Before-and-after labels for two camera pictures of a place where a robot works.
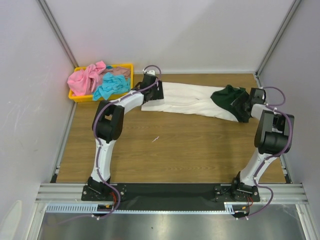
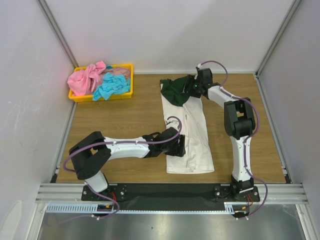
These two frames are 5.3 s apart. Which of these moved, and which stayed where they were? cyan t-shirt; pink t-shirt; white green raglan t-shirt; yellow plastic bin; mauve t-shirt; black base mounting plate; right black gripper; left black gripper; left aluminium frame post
Moved: left black gripper; right black gripper; white green raglan t-shirt
Stayed: black base mounting plate; yellow plastic bin; left aluminium frame post; mauve t-shirt; cyan t-shirt; pink t-shirt
